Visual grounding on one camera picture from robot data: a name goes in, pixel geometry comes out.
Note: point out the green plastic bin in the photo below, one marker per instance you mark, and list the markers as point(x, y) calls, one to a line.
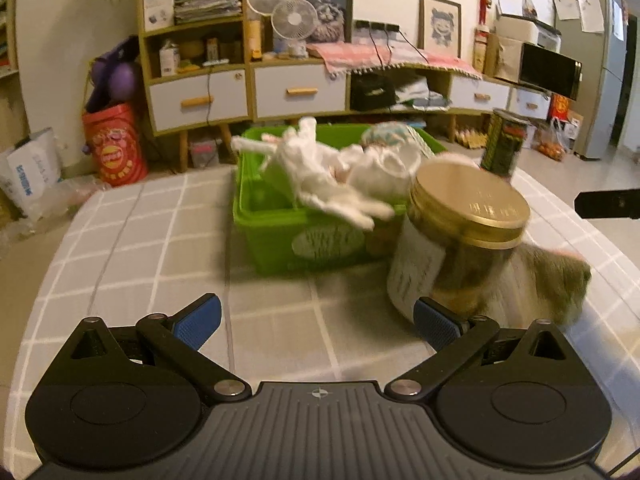
point(270, 232)

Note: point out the pink plush bunny toy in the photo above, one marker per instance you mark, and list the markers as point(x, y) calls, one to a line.
point(320, 180)

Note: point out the white soft bundle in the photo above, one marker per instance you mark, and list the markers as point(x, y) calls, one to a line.
point(385, 170)

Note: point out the small white desk fan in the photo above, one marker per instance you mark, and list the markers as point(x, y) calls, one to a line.
point(295, 20)

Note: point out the white countertop appliance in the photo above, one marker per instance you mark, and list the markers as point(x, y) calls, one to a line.
point(525, 30)

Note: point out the stack of papers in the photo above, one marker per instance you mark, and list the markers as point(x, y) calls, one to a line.
point(207, 5)

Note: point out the framed cat picture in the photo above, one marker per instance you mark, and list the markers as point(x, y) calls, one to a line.
point(327, 15)

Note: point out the black bag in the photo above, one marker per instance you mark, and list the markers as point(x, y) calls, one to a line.
point(372, 91)

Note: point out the grey refrigerator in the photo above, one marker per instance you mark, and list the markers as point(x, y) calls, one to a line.
point(597, 70)

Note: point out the patterned cloth pouch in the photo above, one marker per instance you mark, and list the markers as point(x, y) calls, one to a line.
point(395, 135)

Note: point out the pink checked table runner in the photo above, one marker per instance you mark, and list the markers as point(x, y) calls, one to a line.
point(360, 54)

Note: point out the white woven sack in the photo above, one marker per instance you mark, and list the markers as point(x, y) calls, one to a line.
point(30, 170)

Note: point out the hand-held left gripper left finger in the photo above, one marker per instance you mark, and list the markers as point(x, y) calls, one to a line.
point(197, 321)

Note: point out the purple plush toy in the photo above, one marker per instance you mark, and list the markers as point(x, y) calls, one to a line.
point(117, 72)

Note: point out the white carton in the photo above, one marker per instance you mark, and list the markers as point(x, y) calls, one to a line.
point(169, 57)

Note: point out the tall wooden shelf cabinet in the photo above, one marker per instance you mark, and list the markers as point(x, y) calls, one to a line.
point(200, 100)

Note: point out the black microwave oven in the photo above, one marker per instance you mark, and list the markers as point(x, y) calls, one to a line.
point(550, 71)

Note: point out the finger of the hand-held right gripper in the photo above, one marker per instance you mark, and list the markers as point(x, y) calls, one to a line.
point(605, 204)

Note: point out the bag of oranges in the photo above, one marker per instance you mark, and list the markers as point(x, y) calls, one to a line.
point(554, 142)

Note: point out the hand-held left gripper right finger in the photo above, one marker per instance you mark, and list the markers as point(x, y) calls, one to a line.
point(435, 322)

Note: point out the low wooden drawer cabinet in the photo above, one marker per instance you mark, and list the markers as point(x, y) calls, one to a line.
point(300, 90)

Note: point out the white printed box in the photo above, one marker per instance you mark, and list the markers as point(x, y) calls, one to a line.
point(159, 9)

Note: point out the dark printed drink can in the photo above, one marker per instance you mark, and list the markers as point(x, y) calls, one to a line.
point(502, 145)

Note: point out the clear storage box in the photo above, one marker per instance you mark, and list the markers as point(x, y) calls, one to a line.
point(204, 152)

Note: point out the glass jar with gold lid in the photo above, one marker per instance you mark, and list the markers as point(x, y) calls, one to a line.
point(465, 205)

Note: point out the framed cartoon girl picture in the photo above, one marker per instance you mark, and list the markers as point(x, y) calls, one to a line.
point(440, 25)

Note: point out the red printed bag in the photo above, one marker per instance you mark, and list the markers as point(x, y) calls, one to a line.
point(116, 147)

